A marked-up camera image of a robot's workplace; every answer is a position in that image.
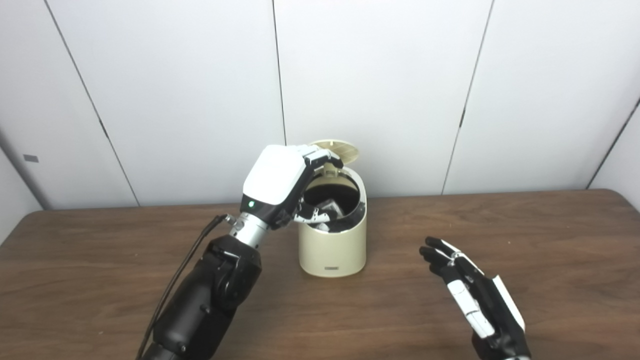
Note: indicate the cream-colored bin body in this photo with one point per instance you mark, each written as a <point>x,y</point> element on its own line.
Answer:
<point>332,250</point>

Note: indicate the white green milk carton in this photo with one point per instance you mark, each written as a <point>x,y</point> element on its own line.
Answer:
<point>332,206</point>

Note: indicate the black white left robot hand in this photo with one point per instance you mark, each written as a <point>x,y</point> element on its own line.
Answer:
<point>275,175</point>

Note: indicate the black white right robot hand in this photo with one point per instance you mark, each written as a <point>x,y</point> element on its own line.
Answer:
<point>482,300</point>

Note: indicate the small grey wall label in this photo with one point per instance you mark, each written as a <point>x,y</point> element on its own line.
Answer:
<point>30,158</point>

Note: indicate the round cream bin lid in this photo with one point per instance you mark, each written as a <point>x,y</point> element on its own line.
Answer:
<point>342,149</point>

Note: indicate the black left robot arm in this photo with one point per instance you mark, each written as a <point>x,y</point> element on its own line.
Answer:
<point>210,300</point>

